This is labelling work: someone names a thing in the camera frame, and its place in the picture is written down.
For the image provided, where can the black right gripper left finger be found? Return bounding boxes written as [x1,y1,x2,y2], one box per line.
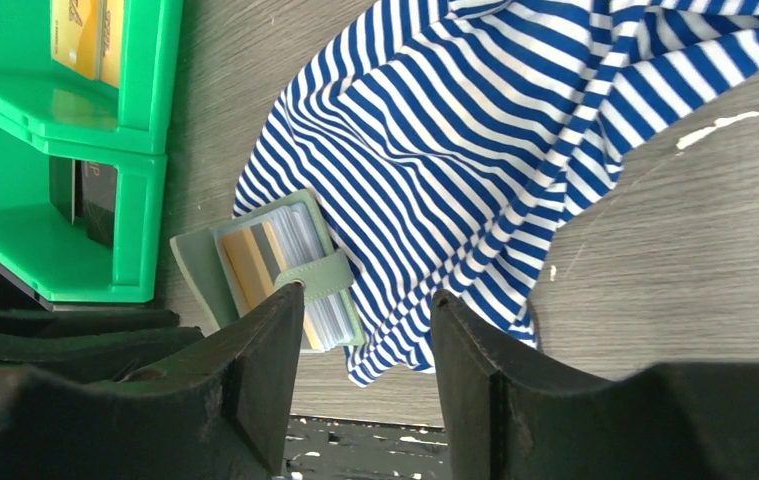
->
[0,283,304,479]

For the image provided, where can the green card holder wallet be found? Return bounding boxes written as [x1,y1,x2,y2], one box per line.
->
[170,189,366,353]

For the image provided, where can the green plastic bin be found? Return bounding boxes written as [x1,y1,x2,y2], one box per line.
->
[0,1,183,303]

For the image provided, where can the blue white striped cloth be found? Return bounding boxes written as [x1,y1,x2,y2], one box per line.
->
[233,1,759,386]

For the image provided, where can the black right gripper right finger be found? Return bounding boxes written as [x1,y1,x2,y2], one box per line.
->
[431,291,759,479]

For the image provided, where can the gold card in bin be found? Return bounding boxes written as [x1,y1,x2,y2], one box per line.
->
[50,0,126,88]

